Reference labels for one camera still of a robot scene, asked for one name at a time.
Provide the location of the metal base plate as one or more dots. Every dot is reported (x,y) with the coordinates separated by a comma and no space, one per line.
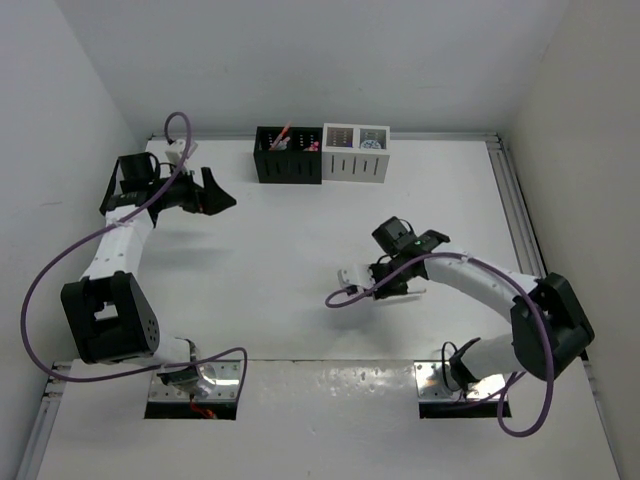
(435,385)
(213,382)

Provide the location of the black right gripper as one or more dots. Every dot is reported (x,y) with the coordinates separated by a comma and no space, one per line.
(384,292)

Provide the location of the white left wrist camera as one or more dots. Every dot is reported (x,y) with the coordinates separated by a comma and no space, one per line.
(175,151)

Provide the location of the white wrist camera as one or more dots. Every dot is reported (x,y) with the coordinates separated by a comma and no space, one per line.
(175,151)
(355,278)

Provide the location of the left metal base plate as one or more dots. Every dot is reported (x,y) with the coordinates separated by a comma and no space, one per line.
(213,382)

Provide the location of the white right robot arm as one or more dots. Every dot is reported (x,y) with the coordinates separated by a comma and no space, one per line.
(549,327)

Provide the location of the red pen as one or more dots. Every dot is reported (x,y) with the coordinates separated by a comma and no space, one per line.
(285,129)

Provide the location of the black slotted pen holder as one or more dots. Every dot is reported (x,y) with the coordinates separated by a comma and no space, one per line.
(289,164)

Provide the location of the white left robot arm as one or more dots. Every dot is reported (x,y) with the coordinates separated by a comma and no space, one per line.
(110,318)

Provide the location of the orange pen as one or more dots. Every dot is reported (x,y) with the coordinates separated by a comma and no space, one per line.
(274,144)

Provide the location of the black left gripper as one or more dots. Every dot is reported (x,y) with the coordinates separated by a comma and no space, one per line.
(208,199)

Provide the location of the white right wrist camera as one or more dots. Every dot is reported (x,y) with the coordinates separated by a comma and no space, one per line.
(355,278)

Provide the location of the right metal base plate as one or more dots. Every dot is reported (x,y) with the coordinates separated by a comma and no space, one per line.
(435,385)

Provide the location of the white slotted pen holder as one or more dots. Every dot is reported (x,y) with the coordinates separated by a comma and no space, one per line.
(344,160)

